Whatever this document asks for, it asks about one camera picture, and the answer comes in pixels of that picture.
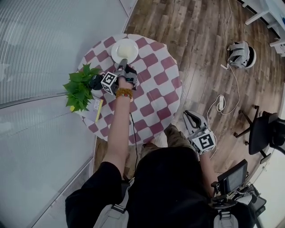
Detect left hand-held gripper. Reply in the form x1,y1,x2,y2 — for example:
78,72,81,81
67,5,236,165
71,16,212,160
101,58,138,96

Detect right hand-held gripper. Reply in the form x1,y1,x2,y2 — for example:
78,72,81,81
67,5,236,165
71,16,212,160
183,110,217,155

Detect white round plate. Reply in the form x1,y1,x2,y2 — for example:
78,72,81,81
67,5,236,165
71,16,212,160
111,39,139,65

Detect person's left forearm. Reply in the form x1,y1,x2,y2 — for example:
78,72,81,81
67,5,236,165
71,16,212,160
103,77,135,179

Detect person's right forearm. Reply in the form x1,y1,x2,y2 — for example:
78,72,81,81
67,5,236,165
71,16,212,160
199,152,219,185

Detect round table with checkered cloth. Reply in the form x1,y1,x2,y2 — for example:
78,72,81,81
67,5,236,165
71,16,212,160
77,33,183,147

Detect person's khaki trousers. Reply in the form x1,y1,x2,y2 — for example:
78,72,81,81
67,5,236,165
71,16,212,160
139,124,199,165

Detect black tumbler cup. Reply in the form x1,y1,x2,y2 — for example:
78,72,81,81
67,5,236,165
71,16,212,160
89,74,105,91

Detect green potted plant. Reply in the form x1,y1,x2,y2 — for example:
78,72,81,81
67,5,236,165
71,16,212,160
62,63,103,113

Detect grey booklet with yellow edge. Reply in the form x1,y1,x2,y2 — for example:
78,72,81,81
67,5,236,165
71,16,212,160
70,98,104,123

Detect black office chair with headrest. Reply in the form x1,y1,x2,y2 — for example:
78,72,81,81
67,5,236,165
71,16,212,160
233,106,285,164

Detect black chest monitor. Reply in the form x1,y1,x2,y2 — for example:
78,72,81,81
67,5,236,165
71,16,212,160
217,159,248,195

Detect person's black shirt torso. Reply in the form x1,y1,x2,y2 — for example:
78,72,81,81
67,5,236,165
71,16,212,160
65,147,257,228

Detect black mesh office chair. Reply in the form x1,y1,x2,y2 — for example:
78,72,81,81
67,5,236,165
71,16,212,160
240,182,268,223

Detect white desk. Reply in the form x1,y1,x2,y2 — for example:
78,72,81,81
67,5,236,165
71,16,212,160
241,0,285,56

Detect brown bead bracelet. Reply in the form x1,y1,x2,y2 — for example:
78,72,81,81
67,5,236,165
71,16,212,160
115,87,134,100

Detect white charger cable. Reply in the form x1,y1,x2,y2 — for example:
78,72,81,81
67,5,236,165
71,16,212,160
220,65,241,115

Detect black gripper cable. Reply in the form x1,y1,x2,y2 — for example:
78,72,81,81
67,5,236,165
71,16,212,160
129,112,138,179

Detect white grey headset with straps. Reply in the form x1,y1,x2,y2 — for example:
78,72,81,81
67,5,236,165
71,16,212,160
227,41,257,69

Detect gray shoulder strap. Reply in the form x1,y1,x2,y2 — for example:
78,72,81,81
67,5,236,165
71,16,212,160
213,210,236,228
92,178,135,228

